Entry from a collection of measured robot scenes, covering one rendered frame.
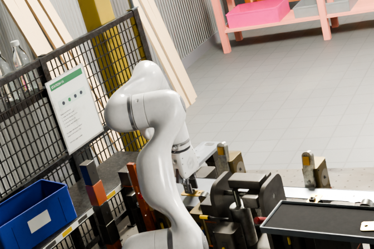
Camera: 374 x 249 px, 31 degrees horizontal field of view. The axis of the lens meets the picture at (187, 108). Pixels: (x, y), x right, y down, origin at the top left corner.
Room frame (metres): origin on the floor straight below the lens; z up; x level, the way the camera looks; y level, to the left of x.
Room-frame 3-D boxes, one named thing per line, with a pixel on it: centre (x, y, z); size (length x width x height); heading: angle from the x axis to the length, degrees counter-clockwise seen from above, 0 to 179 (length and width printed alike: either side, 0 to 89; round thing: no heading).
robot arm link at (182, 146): (2.17, 0.06, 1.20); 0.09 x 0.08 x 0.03; 143
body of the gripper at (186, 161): (2.18, 0.06, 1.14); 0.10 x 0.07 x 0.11; 143
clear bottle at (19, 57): (2.57, 0.57, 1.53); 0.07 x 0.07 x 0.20
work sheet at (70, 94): (2.59, 0.44, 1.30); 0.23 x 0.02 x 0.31; 143
